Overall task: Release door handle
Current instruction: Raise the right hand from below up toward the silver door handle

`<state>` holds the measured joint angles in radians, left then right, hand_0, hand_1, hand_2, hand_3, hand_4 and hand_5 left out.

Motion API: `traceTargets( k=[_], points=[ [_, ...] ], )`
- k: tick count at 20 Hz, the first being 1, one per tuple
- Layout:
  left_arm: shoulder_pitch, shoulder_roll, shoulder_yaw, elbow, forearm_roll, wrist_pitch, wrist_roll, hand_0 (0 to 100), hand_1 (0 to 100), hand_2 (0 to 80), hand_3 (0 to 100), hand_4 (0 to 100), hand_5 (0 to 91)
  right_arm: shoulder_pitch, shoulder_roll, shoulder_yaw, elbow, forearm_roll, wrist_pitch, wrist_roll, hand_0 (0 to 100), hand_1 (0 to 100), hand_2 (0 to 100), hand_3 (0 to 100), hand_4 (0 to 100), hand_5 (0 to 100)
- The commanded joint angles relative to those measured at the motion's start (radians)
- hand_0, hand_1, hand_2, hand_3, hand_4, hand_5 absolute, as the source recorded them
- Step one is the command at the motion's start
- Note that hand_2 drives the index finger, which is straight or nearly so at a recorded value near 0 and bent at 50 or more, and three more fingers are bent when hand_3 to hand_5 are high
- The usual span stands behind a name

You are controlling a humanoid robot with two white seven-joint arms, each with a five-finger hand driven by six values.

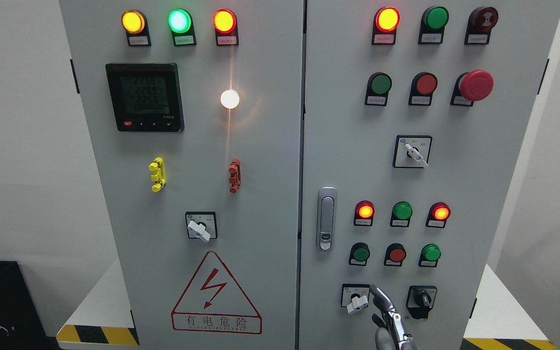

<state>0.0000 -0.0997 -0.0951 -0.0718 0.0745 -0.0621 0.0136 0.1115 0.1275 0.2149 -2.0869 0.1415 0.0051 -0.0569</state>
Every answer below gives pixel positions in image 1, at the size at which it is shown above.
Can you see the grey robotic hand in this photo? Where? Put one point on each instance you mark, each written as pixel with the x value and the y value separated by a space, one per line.
pixel 391 333

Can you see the silver door handle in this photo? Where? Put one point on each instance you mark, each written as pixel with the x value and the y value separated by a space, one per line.
pixel 326 218

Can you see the grey right cabinet door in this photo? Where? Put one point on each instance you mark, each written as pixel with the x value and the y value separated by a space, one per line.
pixel 350 141

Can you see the grey cabinet door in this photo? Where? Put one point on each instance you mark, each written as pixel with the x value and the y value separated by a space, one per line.
pixel 350 141
pixel 257 226

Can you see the grey left cabinet door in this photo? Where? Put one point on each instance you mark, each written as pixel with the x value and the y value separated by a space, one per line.
pixel 257 226

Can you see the red push button lower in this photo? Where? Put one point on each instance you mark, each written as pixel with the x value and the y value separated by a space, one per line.
pixel 395 255

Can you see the red push button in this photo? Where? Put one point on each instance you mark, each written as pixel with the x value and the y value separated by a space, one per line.
pixel 395 255
pixel 424 83

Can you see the green push button lower left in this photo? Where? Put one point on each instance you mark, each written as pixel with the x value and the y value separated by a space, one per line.
pixel 359 254

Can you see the green push button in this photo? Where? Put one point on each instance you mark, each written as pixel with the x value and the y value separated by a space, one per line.
pixel 379 83
pixel 359 254
pixel 431 253

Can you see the green push button lower right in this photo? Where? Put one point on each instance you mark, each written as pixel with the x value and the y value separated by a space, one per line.
pixel 431 253

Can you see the green indicator middle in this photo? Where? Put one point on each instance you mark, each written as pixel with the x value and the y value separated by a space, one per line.
pixel 402 211

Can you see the red lit indicator middle left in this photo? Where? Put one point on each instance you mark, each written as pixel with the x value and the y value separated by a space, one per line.
pixel 364 210

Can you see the red lit indicator middle right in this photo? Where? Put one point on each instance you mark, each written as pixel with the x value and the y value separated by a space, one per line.
pixel 440 211

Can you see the red electric hazard sticker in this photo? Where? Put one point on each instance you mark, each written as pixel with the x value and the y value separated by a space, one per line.
pixel 214 301

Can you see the red terminal connector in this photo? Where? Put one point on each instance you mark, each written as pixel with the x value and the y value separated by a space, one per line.
pixel 235 177

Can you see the green push button upper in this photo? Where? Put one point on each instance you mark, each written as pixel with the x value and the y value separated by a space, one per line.
pixel 379 83

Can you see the red push button upper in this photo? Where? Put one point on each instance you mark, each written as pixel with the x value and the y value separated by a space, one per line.
pixel 424 83

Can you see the red emergency stop button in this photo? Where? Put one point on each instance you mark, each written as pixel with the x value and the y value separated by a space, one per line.
pixel 475 85

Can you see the white lit indicator light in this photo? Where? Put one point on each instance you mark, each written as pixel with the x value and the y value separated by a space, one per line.
pixel 230 98

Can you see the yellow terminal connector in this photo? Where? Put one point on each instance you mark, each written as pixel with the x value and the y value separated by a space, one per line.
pixel 157 174

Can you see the white platform with hazard stripes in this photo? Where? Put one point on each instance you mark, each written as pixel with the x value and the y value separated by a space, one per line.
pixel 103 320

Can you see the red lit indicator top right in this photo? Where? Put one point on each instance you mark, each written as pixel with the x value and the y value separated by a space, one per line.
pixel 387 19

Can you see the green indicator top right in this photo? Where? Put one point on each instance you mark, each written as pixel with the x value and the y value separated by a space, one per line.
pixel 435 18

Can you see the dark red buzzer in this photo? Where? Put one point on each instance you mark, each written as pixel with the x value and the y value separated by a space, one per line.
pixel 483 19

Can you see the black digital power meter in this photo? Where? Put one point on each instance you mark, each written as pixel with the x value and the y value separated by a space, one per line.
pixel 146 97

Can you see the red lit indicator light left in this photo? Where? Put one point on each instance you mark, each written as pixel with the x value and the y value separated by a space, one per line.
pixel 224 21

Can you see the green lit indicator light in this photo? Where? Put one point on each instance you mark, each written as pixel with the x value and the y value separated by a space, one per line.
pixel 179 21

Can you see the black box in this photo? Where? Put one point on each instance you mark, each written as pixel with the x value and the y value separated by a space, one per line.
pixel 20 326

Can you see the yellow indicator light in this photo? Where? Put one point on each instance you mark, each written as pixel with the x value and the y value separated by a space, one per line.
pixel 133 21

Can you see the black key selector switch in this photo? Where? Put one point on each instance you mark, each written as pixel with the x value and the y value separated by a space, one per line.
pixel 420 300

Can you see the white selector switch bottom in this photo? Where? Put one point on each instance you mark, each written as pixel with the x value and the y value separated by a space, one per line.
pixel 354 297

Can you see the white selector switch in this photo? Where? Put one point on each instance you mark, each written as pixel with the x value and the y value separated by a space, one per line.
pixel 354 297
pixel 412 151

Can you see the white selector switch upper right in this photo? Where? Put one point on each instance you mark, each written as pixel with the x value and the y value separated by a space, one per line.
pixel 412 151

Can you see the white selector switch left door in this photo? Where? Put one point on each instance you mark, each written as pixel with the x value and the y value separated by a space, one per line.
pixel 201 225

